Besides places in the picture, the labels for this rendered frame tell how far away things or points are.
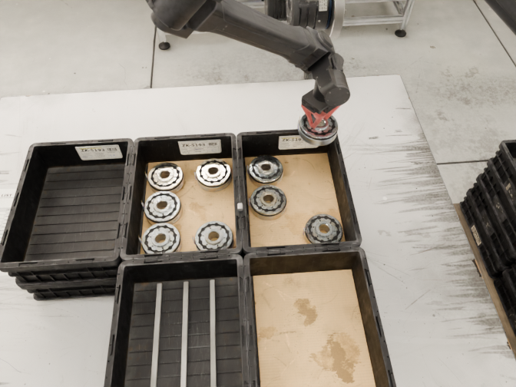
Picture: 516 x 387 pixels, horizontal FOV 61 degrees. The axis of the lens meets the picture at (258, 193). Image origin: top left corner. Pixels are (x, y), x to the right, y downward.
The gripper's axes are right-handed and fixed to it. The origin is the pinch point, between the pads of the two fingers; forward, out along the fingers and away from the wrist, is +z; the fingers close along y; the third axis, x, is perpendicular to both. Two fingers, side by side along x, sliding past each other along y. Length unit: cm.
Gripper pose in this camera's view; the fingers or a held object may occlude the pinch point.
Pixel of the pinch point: (319, 120)
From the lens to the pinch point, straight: 117.5
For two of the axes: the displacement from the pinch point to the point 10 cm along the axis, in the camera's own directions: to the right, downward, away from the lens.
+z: -0.3, 5.8, 8.2
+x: -6.8, -6.1, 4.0
